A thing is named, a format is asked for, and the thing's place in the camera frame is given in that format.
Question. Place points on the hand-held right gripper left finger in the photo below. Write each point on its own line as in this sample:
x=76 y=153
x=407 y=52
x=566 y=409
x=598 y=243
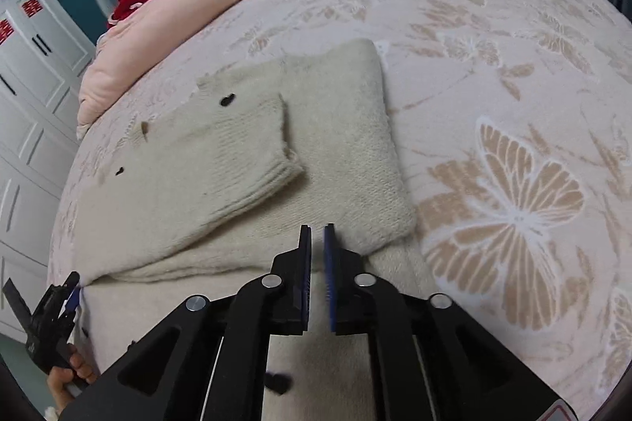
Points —
x=305 y=275

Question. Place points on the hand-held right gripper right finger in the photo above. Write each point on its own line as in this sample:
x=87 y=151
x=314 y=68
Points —
x=330 y=275

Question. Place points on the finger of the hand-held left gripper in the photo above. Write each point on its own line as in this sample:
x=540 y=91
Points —
x=73 y=297
x=16 y=302

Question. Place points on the beige knit sweater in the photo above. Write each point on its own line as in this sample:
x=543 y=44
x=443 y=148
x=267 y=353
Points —
x=335 y=129

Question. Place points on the person's left hand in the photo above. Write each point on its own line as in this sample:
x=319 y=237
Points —
x=69 y=376

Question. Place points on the white wardrobe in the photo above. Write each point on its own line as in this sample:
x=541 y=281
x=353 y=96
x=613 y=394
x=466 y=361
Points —
x=39 y=105

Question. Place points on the red paper door decoration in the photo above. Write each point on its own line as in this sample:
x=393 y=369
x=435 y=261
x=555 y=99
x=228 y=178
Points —
x=32 y=7
x=5 y=31

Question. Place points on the butterfly print blanket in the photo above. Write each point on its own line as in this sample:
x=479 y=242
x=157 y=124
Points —
x=493 y=55

